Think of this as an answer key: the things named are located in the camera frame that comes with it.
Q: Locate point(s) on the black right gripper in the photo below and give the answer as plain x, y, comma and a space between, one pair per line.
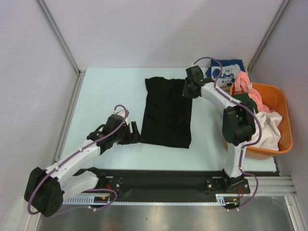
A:
188, 89

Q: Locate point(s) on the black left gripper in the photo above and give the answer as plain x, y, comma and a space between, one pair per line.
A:
133, 137

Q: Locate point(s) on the black t-shirt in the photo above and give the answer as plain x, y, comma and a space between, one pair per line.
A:
167, 114

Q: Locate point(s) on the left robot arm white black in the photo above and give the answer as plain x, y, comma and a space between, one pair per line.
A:
48, 188

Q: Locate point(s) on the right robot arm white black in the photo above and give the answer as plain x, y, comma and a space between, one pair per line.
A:
238, 125

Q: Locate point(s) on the folded beige t-shirt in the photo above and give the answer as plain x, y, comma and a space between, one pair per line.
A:
230, 73

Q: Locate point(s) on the folded blue Mickey t-shirt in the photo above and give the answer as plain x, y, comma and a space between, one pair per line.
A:
214, 69

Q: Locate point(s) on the pink t-shirt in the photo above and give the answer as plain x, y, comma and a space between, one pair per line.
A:
243, 84

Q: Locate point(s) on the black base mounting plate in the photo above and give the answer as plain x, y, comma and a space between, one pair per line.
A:
171, 182

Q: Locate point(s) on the dark green t-shirt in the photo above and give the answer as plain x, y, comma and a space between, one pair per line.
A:
244, 98

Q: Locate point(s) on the orange plastic basket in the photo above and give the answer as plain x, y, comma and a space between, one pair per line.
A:
275, 99

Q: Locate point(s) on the white t-shirt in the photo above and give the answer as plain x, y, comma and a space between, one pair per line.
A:
270, 133

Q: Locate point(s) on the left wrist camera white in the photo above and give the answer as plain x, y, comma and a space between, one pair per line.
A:
122, 115

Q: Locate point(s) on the left aluminium frame post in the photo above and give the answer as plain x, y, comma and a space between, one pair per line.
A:
42, 5

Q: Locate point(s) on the aluminium frame post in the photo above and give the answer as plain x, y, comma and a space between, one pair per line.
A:
42, 5
272, 26

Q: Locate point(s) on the slotted cable duct rail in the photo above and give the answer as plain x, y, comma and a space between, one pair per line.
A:
152, 199

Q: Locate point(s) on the right aluminium frame post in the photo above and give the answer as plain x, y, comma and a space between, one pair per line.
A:
272, 26

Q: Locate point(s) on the aluminium frame rail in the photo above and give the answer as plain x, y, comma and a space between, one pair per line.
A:
275, 186

